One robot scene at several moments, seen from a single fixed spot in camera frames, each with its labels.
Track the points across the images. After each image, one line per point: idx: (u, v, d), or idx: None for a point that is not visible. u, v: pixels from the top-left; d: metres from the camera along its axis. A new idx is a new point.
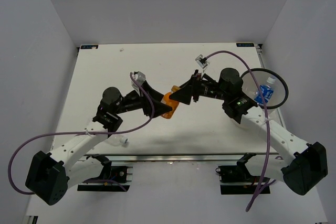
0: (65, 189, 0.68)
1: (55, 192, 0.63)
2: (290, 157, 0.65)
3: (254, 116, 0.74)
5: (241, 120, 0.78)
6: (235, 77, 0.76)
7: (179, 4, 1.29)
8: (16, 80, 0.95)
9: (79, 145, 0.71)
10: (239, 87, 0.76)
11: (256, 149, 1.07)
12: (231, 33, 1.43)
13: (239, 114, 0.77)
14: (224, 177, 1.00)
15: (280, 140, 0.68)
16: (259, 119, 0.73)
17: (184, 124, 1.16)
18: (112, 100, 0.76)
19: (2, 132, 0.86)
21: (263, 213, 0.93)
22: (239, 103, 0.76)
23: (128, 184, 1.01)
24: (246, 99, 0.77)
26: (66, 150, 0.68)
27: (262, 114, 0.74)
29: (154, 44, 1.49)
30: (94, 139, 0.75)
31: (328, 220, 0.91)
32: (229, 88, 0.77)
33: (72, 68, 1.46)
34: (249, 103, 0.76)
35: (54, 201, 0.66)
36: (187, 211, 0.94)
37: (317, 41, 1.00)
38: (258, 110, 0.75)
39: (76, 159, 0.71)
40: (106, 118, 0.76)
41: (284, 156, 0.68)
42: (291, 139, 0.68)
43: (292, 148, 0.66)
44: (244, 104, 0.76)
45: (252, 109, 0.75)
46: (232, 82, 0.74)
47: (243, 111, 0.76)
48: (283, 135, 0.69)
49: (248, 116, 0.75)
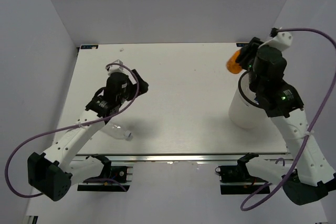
0: (69, 184, 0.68)
1: (58, 190, 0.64)
2: (311, 182, 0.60)
3: (294, 124, 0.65)
5: (274, 116, 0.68)
6: (278, 61, 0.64)
7: (180, 4, 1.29)
8: (16, 80, 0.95)
9: (73, 140, 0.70)
10: (280, 72, 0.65)
11: (256, 150, 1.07)
12: (231, 33, 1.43)
13: (277, 108, 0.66)
14: (224, 177, 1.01)
15: (310, 162, 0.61)
16: (297, 129, 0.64)
17: (184, 124, 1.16)
18: (118, 80, 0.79)
19: (2, 132, 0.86)
21: (263, 213, 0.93)
22: (283, 98, 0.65)
23: (128, 184, 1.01)
24: (290, 93, 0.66)
26: (60, 148, 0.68)
27: (303, 121, 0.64)
29: (154, 44, 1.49)
30: (88, 129, 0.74)
31: (328, 221, 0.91)
32: (268, 72, 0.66)
33: (72, 68, 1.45)
34: (295, 99, 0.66)
35: (61, 196, 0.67)
36: (187, 210, 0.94)
37: (317, 40, 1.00)
38: (301, 115, 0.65)
39: (74, 154, 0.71)
40: (100, 104, 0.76)
41: (302, 176, 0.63)
42: (321, 165, 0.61)
43: (318, 175, 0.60)
44: (288, 99, 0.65)
45: (294, 112, 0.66)
46: (272, 63, 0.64)
47: (284, 109, 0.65)
48: (315, 157, 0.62)
49: (288, 120, 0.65)
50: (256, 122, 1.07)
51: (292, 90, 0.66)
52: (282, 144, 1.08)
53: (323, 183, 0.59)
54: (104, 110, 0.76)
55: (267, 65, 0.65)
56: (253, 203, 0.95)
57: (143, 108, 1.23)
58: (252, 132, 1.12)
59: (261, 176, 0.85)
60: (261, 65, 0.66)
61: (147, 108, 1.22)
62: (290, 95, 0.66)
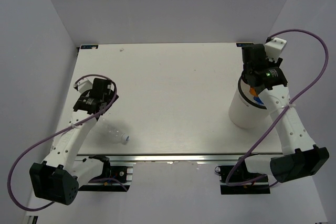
0: (77, 185, 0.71)
1: (69, 192, 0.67)
2: (290, 150, 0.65)
3: (276, 96, 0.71)
5: (261, 93, 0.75)
6: (256, 46, 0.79)
7: (180, 4, 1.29)
8: (16, 80, 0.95)
9: (71, 141, 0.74)
10: (261, 56, 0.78)
11: (256, 149, 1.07)
12: (231, 33, 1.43)
13: (262, 84, 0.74)
14: (224, 177, 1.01)
15: (289, 130, 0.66)
16: (279, 100, 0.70)
17: (184, 124, 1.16)
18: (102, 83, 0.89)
19: (2, 133, 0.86)
21: (263, 213, 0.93)
22: (268, 74, 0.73)
23: (128, 184, 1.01)
24: (275, 72, 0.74)
26: (60, 152, 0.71)
27: (285, 96, 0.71)
29: (154, 44, 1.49)
30: (81, 129, 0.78)
31: (328, 220, 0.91)
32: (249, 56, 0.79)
33: (72, 68, 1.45)
34: (279, 77, 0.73)
35: (73, 198, 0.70)
36: (187, 210, 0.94)
37: (317, 40, 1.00)
38: (284, 90, 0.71)
39: (74, 155, 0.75)
40: (86, 102, 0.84)
41: (284, 146, 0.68)
42: (301, 134, 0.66)
43: (296, 142, 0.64)
44: (271, 74, 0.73)
45: (277, 87, 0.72)
46: (251, 46, 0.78)
47: (269, 84, 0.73)
48: (295, 127, 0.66)
49: (271, 93, 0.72)
50: (257, 122, 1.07)
51: (276, 71, 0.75)
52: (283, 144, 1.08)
53: (300, 150, 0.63)
54: (93, 107, 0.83)
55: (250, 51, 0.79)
56: (253, 203, 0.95)
57: (143, 108, 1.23)
58: (252, 132, 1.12)
59: (257, 170, 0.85)
60: (244, 53, 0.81)
61: (146, 108, 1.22)
62: (275, 74, 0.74)
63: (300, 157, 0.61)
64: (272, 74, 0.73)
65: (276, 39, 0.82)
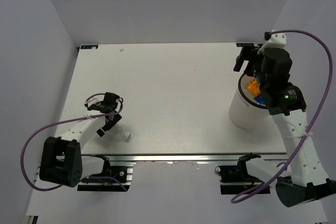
0: (81, 171, 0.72)
1: (75, 169, 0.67)
2: (301, 183, 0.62)
3: (293, 123, 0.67)
5: (275, 114, 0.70)
6: (282, 59, 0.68)
7: (180, 4, 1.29)
8: (16, 80, 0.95)
9: (84, 126, 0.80)
10: (285, 71, 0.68)
11: (255, 150, 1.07)
12: (231, 33, 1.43)
13: (279, 107, 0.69)
14: (224, 177, 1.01)
15: (303, 162, 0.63)
16: (295, 127, 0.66)
17: (184, 124, 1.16)
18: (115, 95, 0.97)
19: (2, 133, 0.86)
21: (263, 213, 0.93)
22: (286, 96, 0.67)
23: (128, 184, 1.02)
24: (294, 93, 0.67)
26: (74, 132, 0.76)
27: (303, 122, 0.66)
29: (154, 44, 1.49)
30: (94, 121, 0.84)
31: (328, 221, 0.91)
32: (272, 68, 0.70)
33: (72, 68, 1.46)
34: (298, 100, 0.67)
35: (74, 183, 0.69)
36: (187, 210, 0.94)
37: (317, 41, 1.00)
38: (302, 116, 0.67)
39: (84, 140, 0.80)
40: (98, 105, 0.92)
41: (294, 174, 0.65)
42: (314, 167, 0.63)
43: (310, 176, 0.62)
44: (291, 98, 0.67)
45: (295, 112, 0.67)
46: (277, 61, 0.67)
47: (286, 108, 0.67)
48: (310, 159, 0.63)
49: (288, 118, 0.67)
50: (256, 123, 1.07)
51: (296, 91, 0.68)
52: (282, 144, 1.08)
53: (312, 185, 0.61)
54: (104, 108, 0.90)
55: (273, 63, 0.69)
56: (253, 203, 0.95)
57: (143, 108, 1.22)
58: (252, 132, 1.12)
59: (258, 173, 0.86)
60: (268, 64, 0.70)
61: (146, 108, 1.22)
62: (294, 96, 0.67)
63: (311, 191, 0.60)
64: (291, 96, 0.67)
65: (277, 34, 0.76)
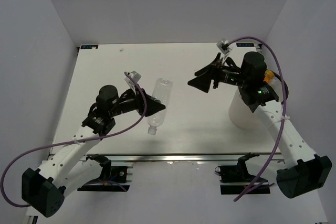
0: (61, 200, 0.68)
1: (51, 205, 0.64)
2: (292, 162, 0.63)
3: (270, 110, 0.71)
5: (255, 109, 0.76)
6: (259, 62, 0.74)
7: (180, 4, 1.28)
8: (15, 80, 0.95)
9: (68, 157, 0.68)
10: (260, 73, 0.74)
11: (256, 150, 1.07)
12: (231, 33, 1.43)
13: (255, 102, 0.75)
14: (224, 177, 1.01)
15: (289, 142, 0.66)
16: (274, 115, 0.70)
17: (184, 124, 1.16)
18: (108, 97, 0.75)
19: (2, 133, 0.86)
21: (263, 214, 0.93)
22: (260, 92, 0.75)
23: (128, 184, 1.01)
24: (266, 88, 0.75)
26: (55, 164, 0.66)
27: (280, 110, 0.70)
29: (154, 44, 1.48)
30: (83, 146, 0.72)
31: (328, 220, 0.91)
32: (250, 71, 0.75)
33: (72, 68, 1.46)
34: (271, 94, 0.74)
35: (53, 212, 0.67)
36: (187, 210, 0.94)
37: (317, 40, 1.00)
38: (277, 105, 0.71)
39: (68, 170, 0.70)
40: (96, 120, 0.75)
41: (286, 158, 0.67)
42: (300, 145, 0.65)
43: (297, 153, 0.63)
44: (264, 94, 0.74)
45: (270, 102, 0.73)
46: (253, 65, 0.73)
47: (262, 101, 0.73)
48: (294, 138, 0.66)
49: (265, 108, 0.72)
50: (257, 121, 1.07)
51: (269, 88, 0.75)
52: None
53: (302, 161, 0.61)
54: (101, 126, 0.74)
55: (250, 67, 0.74)
56: (253, 203, 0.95)
57: None
58: (252, 132, 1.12)
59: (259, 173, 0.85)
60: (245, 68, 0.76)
61: None
62: (266, 91, 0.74)
63: (303, 167, 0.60)
64: (264, 92, 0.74)
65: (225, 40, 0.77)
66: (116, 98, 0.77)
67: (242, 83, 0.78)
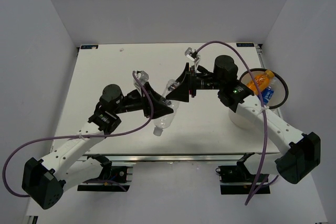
0: (61, 192, 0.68)
1: (49, 198, 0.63)
2: (285, 148, 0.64)
3: (250, 105, 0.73)
5: (236, 109, 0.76)
6: (230, 64, 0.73)
7: (180, 4, 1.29)
8: (15, 80, 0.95)
9: (72, 150, 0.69)
10: (233, 75, 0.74)
11: (256, 150, 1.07)
12: (231, 33, 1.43)
13: (235, 102, 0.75)
14: (224, 177, 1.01)
15: (276, 129, 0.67)
16: (254, 109, 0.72)
17: (184, 124, 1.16)
18: (112, 97, 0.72)
19: (2, 133, 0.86)
21: (262, 213, 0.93)
22: (235, 92, 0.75)
23: (128, 184, 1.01)
24: (241, 87, 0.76)
26: (58, 156, 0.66)
27: (258, 103, 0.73)
29: (154, 44, 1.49)
30: (87, 141, 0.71)
31: (328, 220, 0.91)
32: (223, 75, 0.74)
33: (72, 68, 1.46)
34: (246, 91, 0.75)
35: (51, 204, 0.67)
36: (187, 210, 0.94)
37: (317, 40, 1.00)
38: (254, 99, 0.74)
39: (70, 163, 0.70)
40: (102, 118, 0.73)
41: (279, 146, 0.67)
42: (287, 128, 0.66)
43: (287, 137, 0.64)
44: (240, 92, 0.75)
45: (248, 98, 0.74)
46: (227, 69, 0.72)
47: (240, 98, 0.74)
48: (279, 125, 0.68)
49: (244, 105, 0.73)
50: None
51: (243, 85, 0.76)
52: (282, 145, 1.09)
53: (294, 143, 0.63)
54: (105, 125, 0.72)
55: (223, 72, 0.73)
56: (253, 203, 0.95)
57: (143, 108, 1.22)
58: (252, 132, 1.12)
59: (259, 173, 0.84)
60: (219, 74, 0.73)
61: None
62: (242, 89, 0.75)
63: (296, 148, 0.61)
64: (240, 91, 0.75)
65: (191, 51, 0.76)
66: (119, 97, 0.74)
67: (218, 87, 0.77)
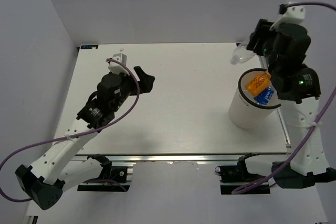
0: (60, 193, 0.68)
1: (46, 200, 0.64)
2: (301, 171, 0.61)
3: (303, 111, 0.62)
5: (286, 101, 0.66)
6: (301, 39, 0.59)
7: (180, 4, 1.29)
8: (15, 80, 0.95)
9: (60, 153, 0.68)
10: (300, 51, 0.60)
11: (256, 150, 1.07)
12: (231, 33, 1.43)
13: (291, 92, 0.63)
14: (224, 177, 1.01)
15: (307, 152, 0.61)
16: (305, 117, 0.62)
17: (184, 124, 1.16)
18: (111, 85, 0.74)
19: (2, 133, 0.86)
21: (263, 214, 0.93)
22: (301, 82, 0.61)
23: (128, 184, 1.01)
24: (310, 78, 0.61)
26: (47, 162, 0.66)
27: (314, 112, 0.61)
29: (154, 44, 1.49)
30: (77, 141, 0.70)
31: (328, 221, 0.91)
32: (287, 49, 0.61)
33: (72, 68, 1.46)
34: (313, 86, 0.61)
35: (53, 204, 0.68)
36: (187, 211, 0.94)
37: (317, 40, 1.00)
38: (314, 105, 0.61)
39: (63, 166, 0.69)
40: (92, 112, 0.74)
41: (295, 162, 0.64)
42: (317, 157, 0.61)
43: (311, 166, 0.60)
44: (306, 84, 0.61)
45: (307, 100, 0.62)
46: (293, 38, 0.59)
47: (298, 94, 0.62)
48: (314, 149, 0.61)
49: (298, 106, 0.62)
50: (258, 122, 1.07)
51: (312, 76, 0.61)
52: (284, 142, 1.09)
53: (312, 174, 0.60)
54: (98, 118, 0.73)
55: (289, 41, 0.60)
56: (253, 204, 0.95)
57: (143, 108, 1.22)
58: (252, 132, 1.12)
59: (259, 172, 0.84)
60: (282, 42, 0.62)
61: (146, 108, 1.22)
62: (310, 81, 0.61)
63: (311, 179, 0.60)
64: (306, 82, 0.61)
65: (295, 7, 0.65)
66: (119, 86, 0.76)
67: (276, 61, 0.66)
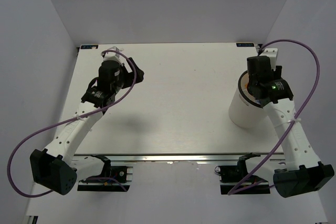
0: (75, 177, 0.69)
1: (65, 181, 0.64)
2: (294, 166, 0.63)
3: (281, 110, 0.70)
5: (265, 105, 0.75)
6: (263, 59, 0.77)
7: (180, 4, 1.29)
8: (15, 80, 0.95)
9: (73, 132, 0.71)
10: (266, 67, 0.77)
11: (255, 150, 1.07)
12: (232, 33, 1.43)
13: (268, 97, 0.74)
14: (224, 177, 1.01)
15: (294, 146, 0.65)
16: (284, 115, 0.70)
17: (184, 124, 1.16)
18: (111, 70, 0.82)
19: (2, 133, 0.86)
21: (263, 214, 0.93)
22: (274, 87, 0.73)
23: (128, 184, 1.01)
24: (281, 84, 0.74)
26: (61, 142, 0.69)
27: (291, 109, 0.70)
29: (154, 45, 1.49)
30: (87, 120, 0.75)
31: (328, 220, 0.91)
32: (255, 68, 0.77)
33: (72, 68, 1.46)
34: (285, 90, 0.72)
35: (69, 189, 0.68)
36: (187, 210, 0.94)
37: (316, 40, 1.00)
38: (290, 104, 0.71)
39: (75, 146, 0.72)
40: (95, 94, 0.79)
41: (289, 161, 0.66)
42: (306, 150, 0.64)
43: (302, 159, 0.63)
44: (279, 89, 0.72)
45: (283, 101, 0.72)
46: (256, 59, 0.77)
47: (274, 97, 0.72)
48: (300, 143, 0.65)
49: (276, 106, 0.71)
50: (257, 122, 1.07)
51: (283, 83, 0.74)
52: None
53: (304, 167, 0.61)
54: (101, 100, 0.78)
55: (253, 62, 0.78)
56: (253, 204, 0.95)
57: (143, 108, 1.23)
58: (252, 132, 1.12)
59: (256, 173, 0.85)
60: (249, 64, 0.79)
61: (146, 108, 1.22)
62: (281, 86, 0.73)
63: (305, 173, 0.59)
64: (279, 87, 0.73)
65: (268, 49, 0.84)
66: (117, 71, 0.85)
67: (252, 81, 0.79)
